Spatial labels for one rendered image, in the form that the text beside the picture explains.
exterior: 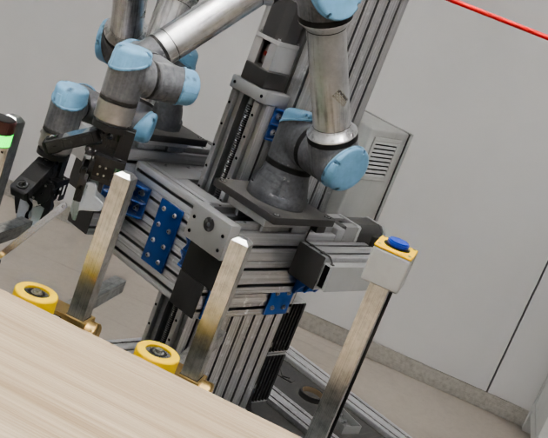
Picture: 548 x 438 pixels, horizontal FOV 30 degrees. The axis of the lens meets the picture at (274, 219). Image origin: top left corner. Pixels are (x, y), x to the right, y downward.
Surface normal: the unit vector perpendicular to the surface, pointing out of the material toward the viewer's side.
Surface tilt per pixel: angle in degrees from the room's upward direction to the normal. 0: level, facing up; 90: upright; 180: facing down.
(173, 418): 0
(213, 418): 0
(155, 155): 90
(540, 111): 90
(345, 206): 90
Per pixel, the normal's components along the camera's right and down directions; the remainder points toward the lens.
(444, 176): -0.23, 0.19
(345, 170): 0.56, 0.54
